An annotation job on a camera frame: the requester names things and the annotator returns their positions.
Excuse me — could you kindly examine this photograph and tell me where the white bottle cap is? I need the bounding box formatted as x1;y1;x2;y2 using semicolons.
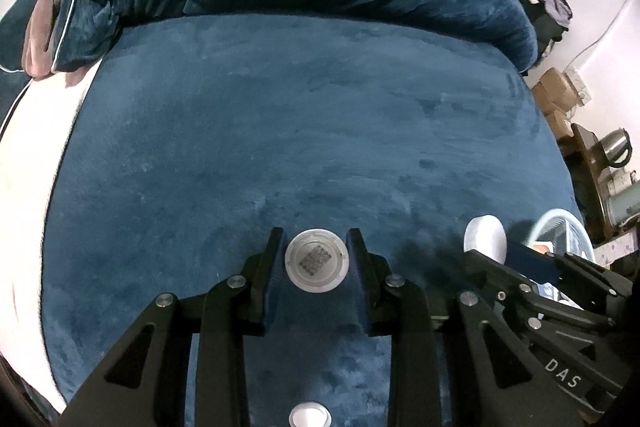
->
289;402;332;427
463;215;507;265

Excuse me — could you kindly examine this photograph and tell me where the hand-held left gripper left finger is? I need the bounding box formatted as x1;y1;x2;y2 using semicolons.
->
57;227;286;427

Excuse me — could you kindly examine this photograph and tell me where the brown cloth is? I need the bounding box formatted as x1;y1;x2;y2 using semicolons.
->
22;0;96;80

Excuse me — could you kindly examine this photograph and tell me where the white bed sheet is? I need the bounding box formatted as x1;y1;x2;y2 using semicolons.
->
0;67;101;413

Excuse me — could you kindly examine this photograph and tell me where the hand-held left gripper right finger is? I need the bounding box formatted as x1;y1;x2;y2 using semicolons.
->
348;228;583;427

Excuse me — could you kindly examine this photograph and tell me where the light blue plastic basket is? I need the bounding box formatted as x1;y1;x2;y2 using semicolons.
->
527;208;596;308

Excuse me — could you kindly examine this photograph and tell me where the dark blue pillow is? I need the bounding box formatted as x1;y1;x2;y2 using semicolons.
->
0;0;76;72

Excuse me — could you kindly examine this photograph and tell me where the dark wooden side table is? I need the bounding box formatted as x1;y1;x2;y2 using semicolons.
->
570;123;616;243

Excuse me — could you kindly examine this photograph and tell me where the white power strip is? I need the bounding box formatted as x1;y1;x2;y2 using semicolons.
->
565;67;593;102

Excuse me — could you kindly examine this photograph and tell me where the translucent cap with square code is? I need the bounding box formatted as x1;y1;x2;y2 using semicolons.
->
284;229;348;294

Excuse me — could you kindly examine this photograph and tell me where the steel electric kettle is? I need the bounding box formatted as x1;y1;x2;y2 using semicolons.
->
599;127;633;168

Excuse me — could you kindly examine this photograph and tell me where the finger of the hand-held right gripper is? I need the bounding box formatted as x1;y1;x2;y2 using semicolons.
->
505;242;633;298
462;249;617;332

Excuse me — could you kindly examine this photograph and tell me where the stack of cardboard boxes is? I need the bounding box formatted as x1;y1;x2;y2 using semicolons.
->
530;67;583;140

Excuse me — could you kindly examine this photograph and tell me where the pale green thermos flask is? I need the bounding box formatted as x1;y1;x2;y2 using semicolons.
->
605;179;640;228

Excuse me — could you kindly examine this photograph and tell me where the blue plush blanket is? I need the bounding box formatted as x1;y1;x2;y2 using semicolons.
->
40;14;583;427

